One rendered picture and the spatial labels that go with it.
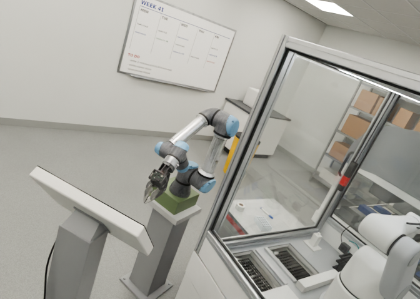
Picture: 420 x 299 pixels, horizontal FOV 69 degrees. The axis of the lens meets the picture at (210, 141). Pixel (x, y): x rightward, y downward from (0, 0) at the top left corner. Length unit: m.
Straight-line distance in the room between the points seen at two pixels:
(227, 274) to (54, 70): 3.58
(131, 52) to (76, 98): 0.98
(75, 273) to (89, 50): 3.37
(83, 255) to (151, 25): 3.67
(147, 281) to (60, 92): 2.87
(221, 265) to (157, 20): 3.76
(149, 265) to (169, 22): 3.37
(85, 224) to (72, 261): 0.17
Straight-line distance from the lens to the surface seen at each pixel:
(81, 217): 1.38
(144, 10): 4.52
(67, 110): 4.61
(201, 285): 1.56
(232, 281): 1.37
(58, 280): 1.56
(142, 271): 2.48
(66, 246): 1.43
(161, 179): 1.45
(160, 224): 2.19
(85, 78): 4.50
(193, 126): 1.78
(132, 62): 4.60
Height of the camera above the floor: 1.91
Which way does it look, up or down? 19 degrees down
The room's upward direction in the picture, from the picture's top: 21 degrees clockwise
